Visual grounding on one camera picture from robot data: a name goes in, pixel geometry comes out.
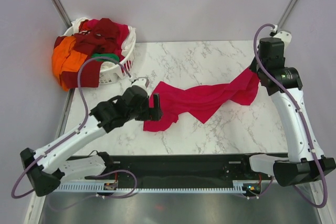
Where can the dark red t shirt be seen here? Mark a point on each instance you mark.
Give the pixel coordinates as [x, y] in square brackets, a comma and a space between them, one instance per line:
[90, 36]

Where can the green t shirt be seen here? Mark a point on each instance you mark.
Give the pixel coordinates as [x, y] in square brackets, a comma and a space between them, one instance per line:
[105, 57]

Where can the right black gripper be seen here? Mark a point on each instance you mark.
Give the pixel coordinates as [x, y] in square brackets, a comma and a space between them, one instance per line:
[253, 66]

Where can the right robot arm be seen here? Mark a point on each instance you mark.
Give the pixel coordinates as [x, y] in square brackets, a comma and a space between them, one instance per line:
[306, 161]

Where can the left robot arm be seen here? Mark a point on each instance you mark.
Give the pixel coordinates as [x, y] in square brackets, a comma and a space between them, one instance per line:
[49, 166]

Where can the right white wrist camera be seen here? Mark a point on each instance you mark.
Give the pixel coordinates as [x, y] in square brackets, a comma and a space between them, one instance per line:
[285, 36]

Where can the magenta t shirt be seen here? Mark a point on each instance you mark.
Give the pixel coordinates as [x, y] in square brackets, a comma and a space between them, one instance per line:
[202, 101]

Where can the right aluminium frame post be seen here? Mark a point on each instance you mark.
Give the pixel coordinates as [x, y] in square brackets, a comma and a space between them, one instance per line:
[286, 13]

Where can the white laundry basket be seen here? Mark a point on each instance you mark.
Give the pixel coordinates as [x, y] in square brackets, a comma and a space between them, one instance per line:
[94, 73]

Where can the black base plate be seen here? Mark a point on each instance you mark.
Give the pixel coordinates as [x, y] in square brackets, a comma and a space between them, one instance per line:
[180, 170]

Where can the orange t shirt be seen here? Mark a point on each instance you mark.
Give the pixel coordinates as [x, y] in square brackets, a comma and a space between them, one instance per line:
[66, 59]

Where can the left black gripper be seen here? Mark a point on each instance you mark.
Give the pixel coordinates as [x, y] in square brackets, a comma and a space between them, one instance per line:
[147, 117]

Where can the slotted cable duct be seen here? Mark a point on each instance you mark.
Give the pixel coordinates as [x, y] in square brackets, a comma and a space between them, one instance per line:
[106, 188]

